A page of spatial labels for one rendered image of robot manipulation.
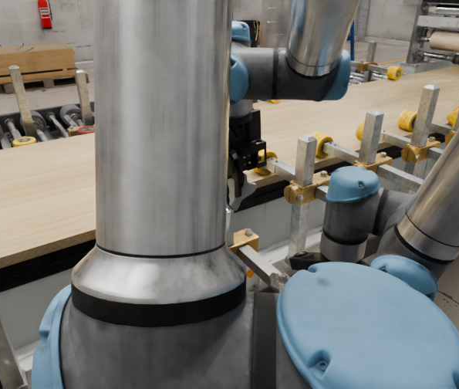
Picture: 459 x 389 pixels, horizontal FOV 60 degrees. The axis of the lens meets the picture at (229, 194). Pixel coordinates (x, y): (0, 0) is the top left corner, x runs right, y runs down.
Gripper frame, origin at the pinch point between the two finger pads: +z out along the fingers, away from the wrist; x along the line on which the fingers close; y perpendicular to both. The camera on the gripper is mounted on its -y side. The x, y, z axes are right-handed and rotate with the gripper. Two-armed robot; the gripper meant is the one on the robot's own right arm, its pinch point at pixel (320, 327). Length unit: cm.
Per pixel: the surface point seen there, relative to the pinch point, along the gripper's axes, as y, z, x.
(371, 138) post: -28, -23, 44
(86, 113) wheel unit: -137, -11, -7
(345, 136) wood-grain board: -61, -7, 73
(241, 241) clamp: -28.4, -4.4, 0.1
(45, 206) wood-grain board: -68, -8, -38
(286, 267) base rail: -29.8, 12.6, 17.6
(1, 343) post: -28, -2, -54
